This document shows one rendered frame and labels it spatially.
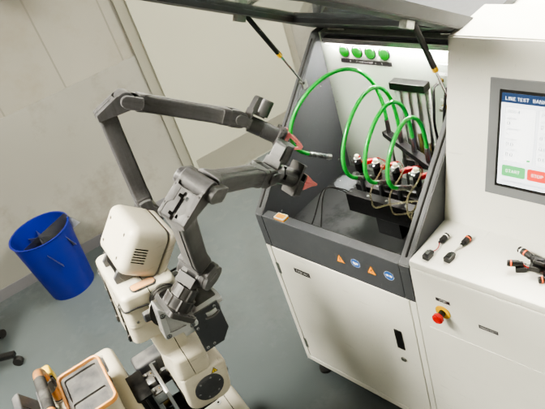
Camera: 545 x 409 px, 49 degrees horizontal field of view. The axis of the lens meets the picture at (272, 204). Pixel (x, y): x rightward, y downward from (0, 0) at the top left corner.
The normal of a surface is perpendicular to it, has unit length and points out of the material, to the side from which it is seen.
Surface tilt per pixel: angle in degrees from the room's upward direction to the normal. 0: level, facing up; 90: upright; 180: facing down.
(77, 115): 90
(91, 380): 0
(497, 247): 0
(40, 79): 90
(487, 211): 76
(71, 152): 90
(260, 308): 0
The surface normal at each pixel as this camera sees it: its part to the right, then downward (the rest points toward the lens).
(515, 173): -0.70, 0.37
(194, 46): 0.51, 0.37
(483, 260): -0.27, -0.78
